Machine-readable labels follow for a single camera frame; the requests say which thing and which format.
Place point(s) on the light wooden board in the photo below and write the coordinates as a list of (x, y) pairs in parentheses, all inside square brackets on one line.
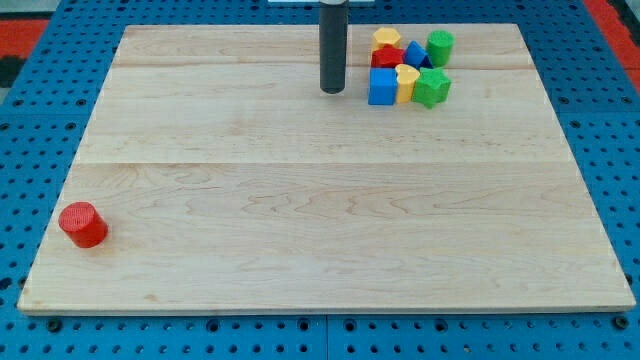
[(231, 184)]

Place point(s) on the blue cube block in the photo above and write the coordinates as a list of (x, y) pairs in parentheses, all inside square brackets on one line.
[(382, 86)]

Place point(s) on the yellow heart block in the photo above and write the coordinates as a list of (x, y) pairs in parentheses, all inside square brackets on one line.
[(406, 77)]

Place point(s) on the green star block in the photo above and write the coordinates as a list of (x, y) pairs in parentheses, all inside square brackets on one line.
[(431, 87)]

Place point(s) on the blue triangular block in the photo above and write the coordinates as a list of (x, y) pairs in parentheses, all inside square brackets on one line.
[(416, 56)]

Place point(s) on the yellow hexagon block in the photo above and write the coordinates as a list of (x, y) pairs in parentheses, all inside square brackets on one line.
[(385, 36)]

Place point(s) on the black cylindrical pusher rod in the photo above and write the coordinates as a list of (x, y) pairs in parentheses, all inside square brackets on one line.
[(333, 30)]

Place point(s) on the green cylinder block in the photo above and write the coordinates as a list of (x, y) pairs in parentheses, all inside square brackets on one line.
[(439, 47)]

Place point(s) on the red cylinder block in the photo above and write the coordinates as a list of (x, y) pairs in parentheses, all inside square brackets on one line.
[(82, 223)]

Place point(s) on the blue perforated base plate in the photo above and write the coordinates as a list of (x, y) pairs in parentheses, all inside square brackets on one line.
[(49, 104)]

